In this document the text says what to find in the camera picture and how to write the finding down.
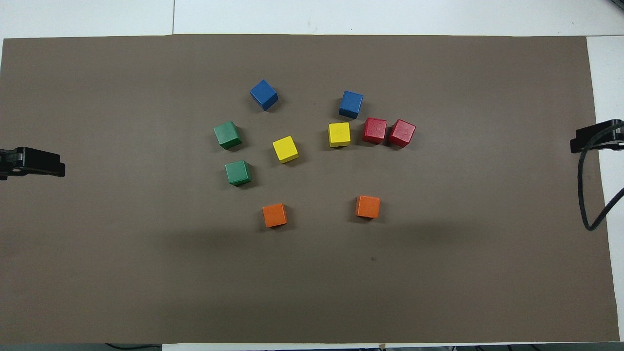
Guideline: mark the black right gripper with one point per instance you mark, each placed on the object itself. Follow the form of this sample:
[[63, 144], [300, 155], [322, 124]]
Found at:
[[613, 132]]

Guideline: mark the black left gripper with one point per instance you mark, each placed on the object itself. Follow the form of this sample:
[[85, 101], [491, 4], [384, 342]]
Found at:
[[9, 158]]

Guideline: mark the red wooden block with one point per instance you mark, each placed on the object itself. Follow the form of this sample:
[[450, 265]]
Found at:
[[402, 132], [374, 130]]

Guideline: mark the green wooden block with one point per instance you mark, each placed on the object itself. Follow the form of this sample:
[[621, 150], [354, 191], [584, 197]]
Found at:
[[227, 134], [238, 172]]

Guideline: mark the orange wooden block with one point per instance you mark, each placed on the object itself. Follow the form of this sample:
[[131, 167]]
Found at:
[[275, 215], [367, 206]]

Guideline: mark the blue wooden block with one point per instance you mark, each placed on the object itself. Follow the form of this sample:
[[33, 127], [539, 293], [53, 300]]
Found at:
[[263, 94], [351, 104]]

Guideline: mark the yellow wooden block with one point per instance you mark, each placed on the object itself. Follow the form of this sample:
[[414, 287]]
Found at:
[[285, 148], [339, 134]]

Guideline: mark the brown table mat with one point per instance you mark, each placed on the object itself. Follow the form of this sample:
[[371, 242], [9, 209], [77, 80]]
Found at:
[[312, 282]]

